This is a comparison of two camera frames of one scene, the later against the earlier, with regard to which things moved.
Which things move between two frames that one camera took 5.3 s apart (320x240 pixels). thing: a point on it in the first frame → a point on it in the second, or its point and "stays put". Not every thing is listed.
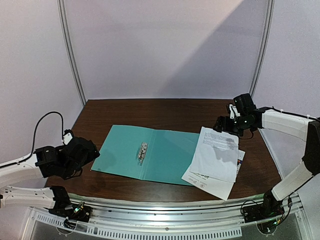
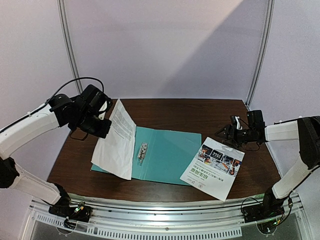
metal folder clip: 142,152 stays put
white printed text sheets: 216,155 → 114,155
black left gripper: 94,154 → 102,132
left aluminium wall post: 65,29 stays put
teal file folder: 146,154 stays put
